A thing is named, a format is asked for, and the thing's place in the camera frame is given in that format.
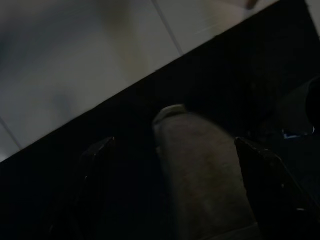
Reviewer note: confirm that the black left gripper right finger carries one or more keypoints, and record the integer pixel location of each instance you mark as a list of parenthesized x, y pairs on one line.
[(270, 190)]

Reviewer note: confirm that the grey robot leg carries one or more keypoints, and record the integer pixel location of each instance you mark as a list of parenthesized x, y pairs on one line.
[(292, 110), (200, 175)]

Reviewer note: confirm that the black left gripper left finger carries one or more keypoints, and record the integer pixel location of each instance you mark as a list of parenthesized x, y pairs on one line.
[(85, 190)]

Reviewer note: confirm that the large black floor mat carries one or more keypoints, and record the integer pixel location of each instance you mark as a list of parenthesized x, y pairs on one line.
[(212, 62)]

